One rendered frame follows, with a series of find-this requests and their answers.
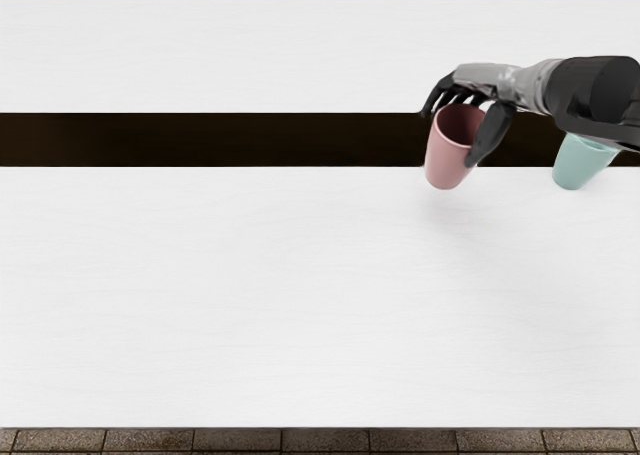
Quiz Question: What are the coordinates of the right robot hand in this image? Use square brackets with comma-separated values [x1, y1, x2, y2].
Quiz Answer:
[419, 58, 557, 169]

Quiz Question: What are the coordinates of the pink cup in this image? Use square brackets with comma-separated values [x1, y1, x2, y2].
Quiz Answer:
[424, 103, 488, 191]

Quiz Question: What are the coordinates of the mint green cup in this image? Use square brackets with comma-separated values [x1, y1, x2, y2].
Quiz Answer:
[551, 132, 620, 192]

